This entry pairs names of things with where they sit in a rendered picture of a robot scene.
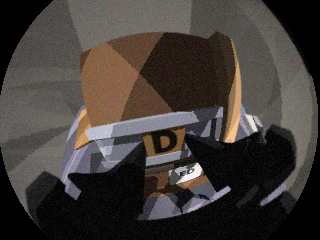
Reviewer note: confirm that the orange tile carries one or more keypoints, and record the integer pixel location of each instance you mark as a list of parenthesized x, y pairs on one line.
[(168, 140)]

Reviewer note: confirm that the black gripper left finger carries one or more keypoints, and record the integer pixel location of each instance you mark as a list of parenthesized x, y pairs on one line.
[(123, 182)]

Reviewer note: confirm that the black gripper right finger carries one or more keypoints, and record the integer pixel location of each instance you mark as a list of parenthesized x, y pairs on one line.
[(217, 158)]

